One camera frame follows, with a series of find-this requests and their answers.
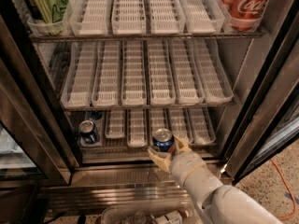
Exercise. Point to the blue pepsi can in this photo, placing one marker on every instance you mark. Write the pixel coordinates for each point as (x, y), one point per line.
(163, 140)
(88, 133)

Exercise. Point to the green soda can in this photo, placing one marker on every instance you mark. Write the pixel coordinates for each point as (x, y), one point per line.
(46, 16)

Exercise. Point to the stainless steel fridge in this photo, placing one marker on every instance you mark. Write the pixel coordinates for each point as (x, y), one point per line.
(135, 72)

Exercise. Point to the clear plastic bin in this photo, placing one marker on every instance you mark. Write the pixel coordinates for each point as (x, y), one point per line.
(156, 207)

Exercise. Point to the neighbouring fridge glass door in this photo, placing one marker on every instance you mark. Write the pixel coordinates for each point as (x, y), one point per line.
(21, 122)

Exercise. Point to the top wire shelf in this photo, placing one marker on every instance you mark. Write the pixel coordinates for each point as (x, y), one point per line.
(97, 38)

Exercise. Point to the middle wire shelf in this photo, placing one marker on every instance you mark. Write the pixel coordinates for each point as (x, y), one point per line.
(111, 107)

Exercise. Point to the plastic bottle in bin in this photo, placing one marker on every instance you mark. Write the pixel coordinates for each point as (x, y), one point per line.
(140, 217)

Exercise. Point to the bottom wire shelf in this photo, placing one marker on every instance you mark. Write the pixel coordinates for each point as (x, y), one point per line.
(117, 149)

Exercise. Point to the wire shelf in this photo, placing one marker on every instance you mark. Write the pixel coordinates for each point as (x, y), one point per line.
(111, 107)
(117, 149)
(97, 38)

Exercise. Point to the fridge glass door right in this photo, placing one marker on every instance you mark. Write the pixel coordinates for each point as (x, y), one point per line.
(275, 123)

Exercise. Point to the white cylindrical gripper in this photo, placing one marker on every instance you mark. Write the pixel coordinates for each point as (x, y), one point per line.
(185, 166)

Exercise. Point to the front red coca-cola can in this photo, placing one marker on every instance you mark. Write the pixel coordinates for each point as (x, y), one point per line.
(246, 14)

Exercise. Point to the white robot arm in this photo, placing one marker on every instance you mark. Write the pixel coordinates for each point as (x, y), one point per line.
(215, 202)

